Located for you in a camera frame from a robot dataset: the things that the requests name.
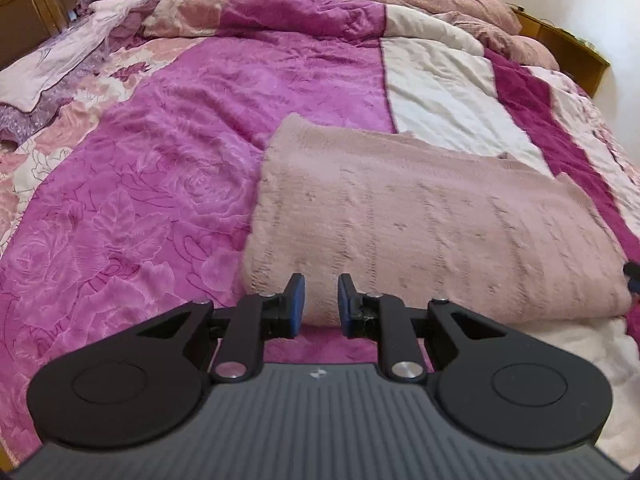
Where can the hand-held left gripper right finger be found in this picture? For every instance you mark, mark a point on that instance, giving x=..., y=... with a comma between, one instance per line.
x=345, y=305

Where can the purple floral cloth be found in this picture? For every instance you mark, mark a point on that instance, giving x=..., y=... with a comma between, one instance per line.
x=65, y=60

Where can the wooden bed headboard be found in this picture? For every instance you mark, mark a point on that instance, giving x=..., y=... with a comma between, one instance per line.
x=565, y=40

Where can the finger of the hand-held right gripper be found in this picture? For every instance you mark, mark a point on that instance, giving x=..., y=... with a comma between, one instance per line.
x=633, y=282

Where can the pink knitted sweater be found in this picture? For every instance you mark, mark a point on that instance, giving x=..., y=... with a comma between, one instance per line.
x=425, y=230

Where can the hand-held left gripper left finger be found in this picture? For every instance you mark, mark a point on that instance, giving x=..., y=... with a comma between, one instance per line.
x=297, y=305

